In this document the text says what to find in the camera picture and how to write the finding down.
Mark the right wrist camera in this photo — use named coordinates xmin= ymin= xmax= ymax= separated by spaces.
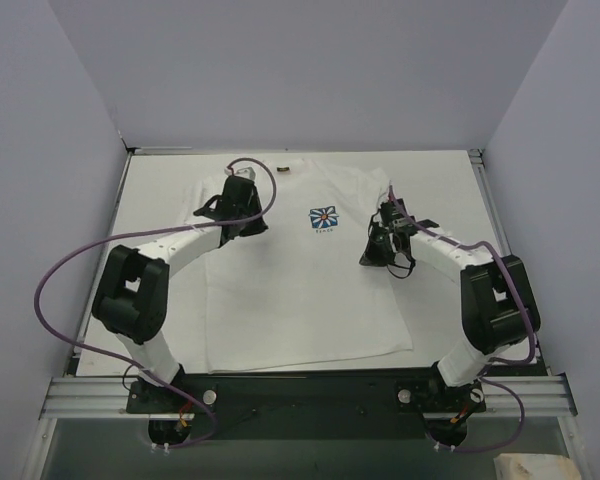
xmin=379 ymin=201 xmax=409 ymax=228

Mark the white t-shirt with flower print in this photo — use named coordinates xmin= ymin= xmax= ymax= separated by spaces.
xmin=187 ymin=158 xmax=414 ymax=373

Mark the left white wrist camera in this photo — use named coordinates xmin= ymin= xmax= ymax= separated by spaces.
xmin=224 ymin=165 xmax=256 ymax=183

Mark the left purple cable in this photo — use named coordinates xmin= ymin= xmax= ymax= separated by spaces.
xmin=32 ymin=157 xmax=279 ymax=449

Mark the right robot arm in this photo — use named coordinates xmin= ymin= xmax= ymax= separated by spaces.
xmin=360 ymin=194 xmax=541 ymax=388

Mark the aluminium front rail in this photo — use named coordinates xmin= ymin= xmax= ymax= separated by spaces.
xmin=40 ymin=377 xmax=129 ymax=420

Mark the beige foam block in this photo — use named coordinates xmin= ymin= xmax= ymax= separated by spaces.
xmin=494 ymin=453 xmax=582 ymax=480

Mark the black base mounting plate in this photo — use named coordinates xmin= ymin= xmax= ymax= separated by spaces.
xmin=126 ymin=368 xmax=486 ymax=445

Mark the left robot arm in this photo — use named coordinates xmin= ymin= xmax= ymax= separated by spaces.
xmin=91 ymin=168 xmax=268 ymax=412

